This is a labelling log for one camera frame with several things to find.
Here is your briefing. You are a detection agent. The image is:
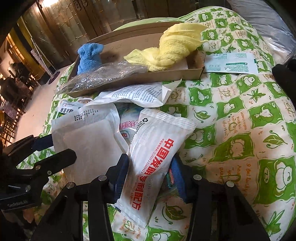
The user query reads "translucent white bag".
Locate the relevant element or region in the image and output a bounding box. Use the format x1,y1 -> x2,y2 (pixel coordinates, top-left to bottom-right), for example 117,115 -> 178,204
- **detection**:
52,103 -> 128,185

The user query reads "green medicine packet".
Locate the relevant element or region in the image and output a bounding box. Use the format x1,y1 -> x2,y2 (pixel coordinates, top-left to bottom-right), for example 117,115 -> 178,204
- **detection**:
57,100 -> 84,114

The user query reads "white red-text packet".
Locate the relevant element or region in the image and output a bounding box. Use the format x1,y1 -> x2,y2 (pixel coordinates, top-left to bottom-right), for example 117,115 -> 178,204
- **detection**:
115,108 -> 197,227

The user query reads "brown fibre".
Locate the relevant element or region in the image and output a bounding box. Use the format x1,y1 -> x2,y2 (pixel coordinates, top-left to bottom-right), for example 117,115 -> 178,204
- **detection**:
56,60 -> 149,94

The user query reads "yellow towel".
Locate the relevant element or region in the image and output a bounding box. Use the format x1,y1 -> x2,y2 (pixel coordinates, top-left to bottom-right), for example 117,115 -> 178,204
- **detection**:
124,23 -> 208,72

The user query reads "pink clear zip pouch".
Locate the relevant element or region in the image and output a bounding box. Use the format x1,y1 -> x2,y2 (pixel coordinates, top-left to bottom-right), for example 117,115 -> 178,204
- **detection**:
119,103 -> 144,143

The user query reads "green white patterned quilt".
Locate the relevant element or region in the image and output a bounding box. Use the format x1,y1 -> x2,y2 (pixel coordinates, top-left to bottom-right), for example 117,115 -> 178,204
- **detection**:
17,5 -> 296,241

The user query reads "blue towel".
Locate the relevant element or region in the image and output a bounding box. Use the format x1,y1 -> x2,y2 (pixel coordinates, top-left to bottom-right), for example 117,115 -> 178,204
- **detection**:
77,43 -> 104,74

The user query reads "white printed-text pouch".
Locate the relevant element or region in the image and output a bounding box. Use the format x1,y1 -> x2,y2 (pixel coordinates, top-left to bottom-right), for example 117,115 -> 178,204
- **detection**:
86,80 -> 181,108

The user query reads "shallow cardboard box tray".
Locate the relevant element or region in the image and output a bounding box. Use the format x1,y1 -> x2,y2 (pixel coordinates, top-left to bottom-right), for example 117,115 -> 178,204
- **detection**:
57,22 -> 206,97

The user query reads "dark wooden cabinet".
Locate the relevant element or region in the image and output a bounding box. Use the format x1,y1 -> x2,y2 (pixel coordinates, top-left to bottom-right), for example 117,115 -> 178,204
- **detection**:
0,0 -> 200,140

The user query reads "green white flat sachet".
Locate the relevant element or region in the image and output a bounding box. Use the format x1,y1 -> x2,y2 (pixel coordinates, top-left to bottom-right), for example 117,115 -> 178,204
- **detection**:
204,53 -> 258,74

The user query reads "large grey plastic bag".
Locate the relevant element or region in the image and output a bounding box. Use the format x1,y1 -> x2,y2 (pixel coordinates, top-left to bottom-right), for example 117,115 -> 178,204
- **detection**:
229,1 -> 295,64

